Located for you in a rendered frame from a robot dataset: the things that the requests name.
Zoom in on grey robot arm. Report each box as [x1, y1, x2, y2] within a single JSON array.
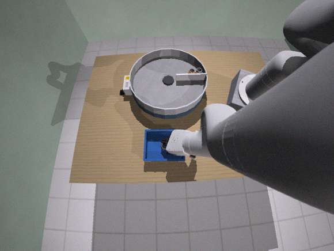
[[184, 0, 334, 215]]

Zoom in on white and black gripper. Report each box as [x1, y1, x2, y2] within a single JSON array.
[[161, 130, 191, 156]]

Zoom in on blue open box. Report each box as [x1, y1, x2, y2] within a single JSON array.
[[143, 130, 185, 162]]

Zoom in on grey round turning table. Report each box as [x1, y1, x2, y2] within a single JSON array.
[[120, 48, 208, 119]]

